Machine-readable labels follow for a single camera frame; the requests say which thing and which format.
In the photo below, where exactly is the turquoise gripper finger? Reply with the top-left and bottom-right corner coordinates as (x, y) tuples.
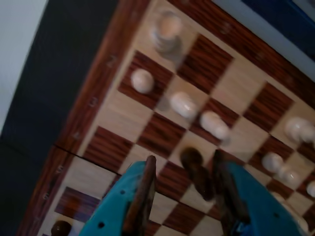
(211, 149), (308, 236)
(78, 155), (158, 236)

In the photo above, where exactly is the dark brown chess pawn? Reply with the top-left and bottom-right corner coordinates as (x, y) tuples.
(181, 147), (215, 201)
(50, 220), (72, 236)

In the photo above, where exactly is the white chess pawn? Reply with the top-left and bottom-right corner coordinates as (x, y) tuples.
(130, 68), (155, 94)
(306, 180), (315, 199)
(261, 151), (302, 189)
(199, 110), (231, 141)
(169, 91), (199, 118)

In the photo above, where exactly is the white chess knight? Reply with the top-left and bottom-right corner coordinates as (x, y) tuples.
(273, 193), (310, 233)

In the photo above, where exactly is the white chess king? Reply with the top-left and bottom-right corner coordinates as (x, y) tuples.
(284, 117), (315, 144)

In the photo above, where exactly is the white chess rook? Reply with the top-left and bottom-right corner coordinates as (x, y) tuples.
(150, 9), (184, 59)

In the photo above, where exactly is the dark grey desk mat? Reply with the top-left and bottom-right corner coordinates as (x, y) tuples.
(0, 0), (124, 236)

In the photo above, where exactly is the folding wooden chessboard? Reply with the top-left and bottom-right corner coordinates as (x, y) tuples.
(14, 0), (315, 236)

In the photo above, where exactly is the thin blue illustrated book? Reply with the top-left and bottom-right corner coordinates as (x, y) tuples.
(242, 0), (315, 61)

